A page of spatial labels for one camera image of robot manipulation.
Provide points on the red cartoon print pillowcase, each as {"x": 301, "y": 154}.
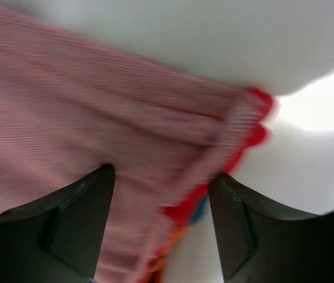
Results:
{"x": 68, "y": 105}

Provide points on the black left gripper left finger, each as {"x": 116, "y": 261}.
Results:
{"x": 57, "y": 238}

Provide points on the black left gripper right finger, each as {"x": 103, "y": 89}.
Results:
{"x": 262, "y": 241}

